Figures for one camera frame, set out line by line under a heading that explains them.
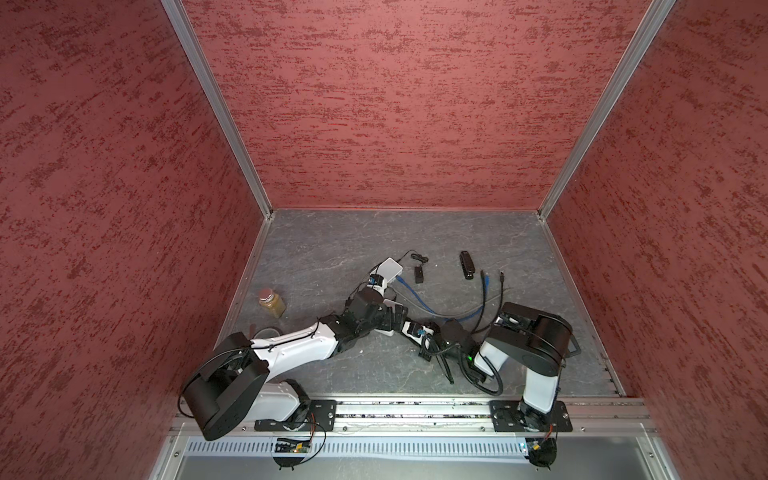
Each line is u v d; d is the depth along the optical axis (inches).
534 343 19.7
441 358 29.7
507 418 29.2
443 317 36.3
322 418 29.2
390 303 36.6
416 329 29.2
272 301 33.5
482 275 40.3
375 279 30.1
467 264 39.5
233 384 16.5
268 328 34.6
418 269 39.5
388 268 40.4
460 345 26.4
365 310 26.1
